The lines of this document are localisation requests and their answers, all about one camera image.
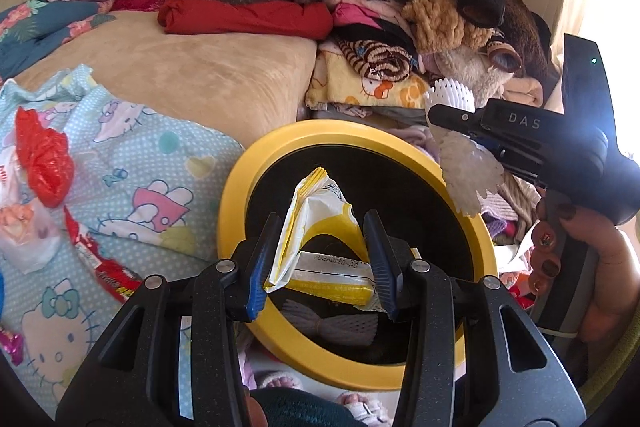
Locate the yellow white snack wrapper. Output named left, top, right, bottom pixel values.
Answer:
left=265, top=167, right=375, bottom=309

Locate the red candy bar wrapper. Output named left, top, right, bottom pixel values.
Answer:
left=63, top=206, right=142, bottom=303

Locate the white printed plastic bag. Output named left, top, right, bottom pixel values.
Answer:
left=1, top=145, right=61, bottom=274

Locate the purple foil snack wrapper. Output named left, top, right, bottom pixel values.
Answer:
left=0, top=326, right=23, bottom=366

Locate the red plastic bag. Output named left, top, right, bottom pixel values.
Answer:
left=15, top=107, right=75, bottom=208

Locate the green sleeve forearm right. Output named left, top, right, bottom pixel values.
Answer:
left=578, top=309, right=640, bottom=415

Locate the yellow rimmed black trash bin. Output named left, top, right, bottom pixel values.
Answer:
left=216, top=118, right=499, bottom=391

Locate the right hand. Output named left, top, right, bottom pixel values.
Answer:
left=528, top=199, right=639, bottom=343

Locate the hello kitty blue sheet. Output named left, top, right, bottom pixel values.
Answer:
left=1, top=65, right=243, bottom=416

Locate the beige bed blanket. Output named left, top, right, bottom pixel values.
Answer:
left=10, top=0, right=317, bottom=145

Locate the pile of clothes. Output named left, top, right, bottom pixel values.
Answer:
left=174, top=0, right=561, bottom=249

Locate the red folded garment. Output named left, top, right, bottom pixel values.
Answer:
left=157, top=0, right=333, bottom=41

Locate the blue floral pink quilt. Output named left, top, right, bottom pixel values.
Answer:
left=1, top=0, right=115, bottom=81

